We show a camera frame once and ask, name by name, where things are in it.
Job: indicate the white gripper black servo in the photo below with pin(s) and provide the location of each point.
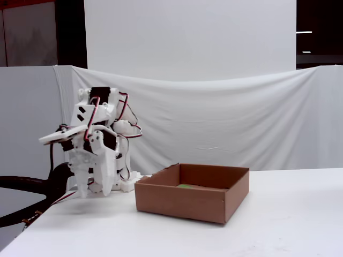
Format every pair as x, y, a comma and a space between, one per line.
99, 150

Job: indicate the green cube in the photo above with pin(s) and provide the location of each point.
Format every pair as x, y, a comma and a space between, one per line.
186, 186

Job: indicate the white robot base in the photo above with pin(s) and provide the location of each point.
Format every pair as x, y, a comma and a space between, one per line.
128, 184

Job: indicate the brown cardboard box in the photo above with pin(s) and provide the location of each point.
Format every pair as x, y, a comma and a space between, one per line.
182, 200

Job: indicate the black curved tube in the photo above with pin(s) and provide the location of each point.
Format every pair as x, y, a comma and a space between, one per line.
26, 183

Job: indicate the small brown ribbon connector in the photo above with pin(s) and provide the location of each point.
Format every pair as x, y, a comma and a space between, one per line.
38, 213

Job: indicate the grey partition panel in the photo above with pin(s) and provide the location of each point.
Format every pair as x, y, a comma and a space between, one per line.
26, 93

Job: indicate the white draped cloth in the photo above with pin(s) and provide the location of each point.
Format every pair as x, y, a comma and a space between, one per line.
214, 120

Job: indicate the brown wooden panel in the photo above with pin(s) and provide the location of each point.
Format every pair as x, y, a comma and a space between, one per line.
29, 32

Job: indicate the white backdrop board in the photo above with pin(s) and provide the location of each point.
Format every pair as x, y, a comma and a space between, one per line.
187, 40

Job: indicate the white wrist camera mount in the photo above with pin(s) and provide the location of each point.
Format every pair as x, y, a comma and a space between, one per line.
59, 136

